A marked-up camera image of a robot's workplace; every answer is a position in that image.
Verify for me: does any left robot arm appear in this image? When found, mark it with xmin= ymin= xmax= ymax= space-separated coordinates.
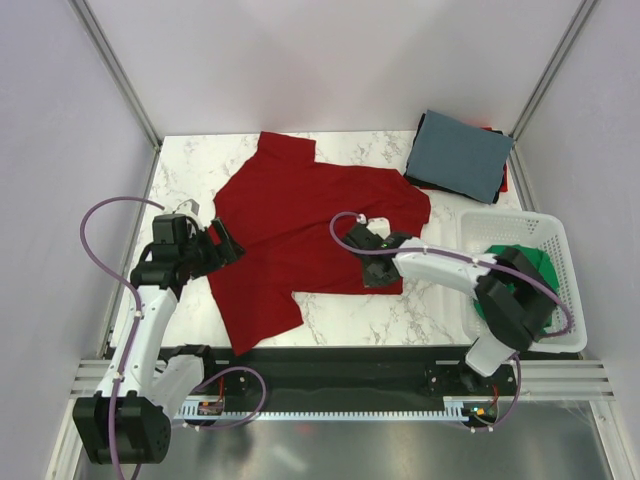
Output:
xmin=73 ymin=213 xmax=245 ymax=466

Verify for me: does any white plastic laundry basket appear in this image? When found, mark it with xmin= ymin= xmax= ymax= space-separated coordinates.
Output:
xmin=456 ymin=208 xmax=587 ymax=354

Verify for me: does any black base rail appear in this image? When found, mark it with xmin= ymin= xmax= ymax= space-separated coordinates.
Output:
xmin=187 ymin=346 xmax=516 ymax=412

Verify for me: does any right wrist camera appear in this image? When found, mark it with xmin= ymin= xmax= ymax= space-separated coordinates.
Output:
xmin=366 ymin=217 xmax=391 ymax=239

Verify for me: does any left aluminium frame post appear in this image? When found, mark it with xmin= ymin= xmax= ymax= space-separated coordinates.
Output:
xmin=69 ymin=0 xmax=163 ymax=150

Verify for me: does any right aluminium frame post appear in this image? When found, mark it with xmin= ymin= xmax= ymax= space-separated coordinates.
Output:
xmin=510 ymin=0 xmax=600 ymax=142

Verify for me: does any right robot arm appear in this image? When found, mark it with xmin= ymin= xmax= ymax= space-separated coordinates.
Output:
xmin=341 ymin=223 xmax=556 ymax=394

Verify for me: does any green t-shirt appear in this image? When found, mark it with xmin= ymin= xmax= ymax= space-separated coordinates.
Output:
xmin=474 ymin=245 xmax=559 ymax=341

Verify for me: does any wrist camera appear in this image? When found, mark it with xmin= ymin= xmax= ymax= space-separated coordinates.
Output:
xmin=167 ymin=199 xmax=200 ymax=218
xmin=366 ymin=217 xmax=391 ymax=239

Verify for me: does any aluminium frame post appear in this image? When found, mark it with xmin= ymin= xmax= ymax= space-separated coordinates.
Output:
xmin=69 ymin=0 xmax=163 ymax=150
xmin=510 ymin=0 xmax=600 ymax=142

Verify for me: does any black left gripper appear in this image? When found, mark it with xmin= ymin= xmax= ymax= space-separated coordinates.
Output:
xmin=179 ymin=218 xmax=245 ymax=280

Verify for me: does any folded grey-blue t-shirt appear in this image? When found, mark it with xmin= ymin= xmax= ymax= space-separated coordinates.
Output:
xmin=405 ymin=110 xmax=515 ymax=204

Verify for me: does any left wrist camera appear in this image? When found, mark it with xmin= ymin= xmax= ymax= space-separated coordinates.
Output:
xmin=167 ymin=199 xmax=200 ymax=218

